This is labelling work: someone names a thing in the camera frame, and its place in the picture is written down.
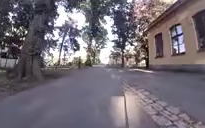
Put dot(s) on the group of tall trees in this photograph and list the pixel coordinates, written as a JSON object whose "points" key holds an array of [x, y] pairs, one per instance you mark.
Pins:
{"points": [[123, 26]]}

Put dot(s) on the dirt and grass verge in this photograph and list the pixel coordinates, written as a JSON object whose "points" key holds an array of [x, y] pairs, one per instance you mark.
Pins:
{"points": [[10, 85]]}

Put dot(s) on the tree with thick trunk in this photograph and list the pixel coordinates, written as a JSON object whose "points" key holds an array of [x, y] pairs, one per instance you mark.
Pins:
{"points": [[31, 50]]}

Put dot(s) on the white wall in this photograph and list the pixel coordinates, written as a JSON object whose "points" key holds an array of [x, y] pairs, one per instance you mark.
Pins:
{"points": [[0, 62]]}

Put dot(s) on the grey asphalt pavement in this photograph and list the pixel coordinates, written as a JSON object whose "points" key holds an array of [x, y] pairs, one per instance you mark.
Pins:
{"points": [[186, 90]]}

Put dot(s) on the grey asphalt road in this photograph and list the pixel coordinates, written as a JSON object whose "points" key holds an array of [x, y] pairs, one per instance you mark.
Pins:
{"points": [[73, 100]]}

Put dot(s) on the cobblestone strip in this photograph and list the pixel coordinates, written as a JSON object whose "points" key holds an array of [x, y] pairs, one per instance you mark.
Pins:
{"points": [[160, 110]]}

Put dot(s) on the yellow single-storey building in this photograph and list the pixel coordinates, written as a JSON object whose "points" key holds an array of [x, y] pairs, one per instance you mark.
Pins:
{"points": [[186, 56]]}

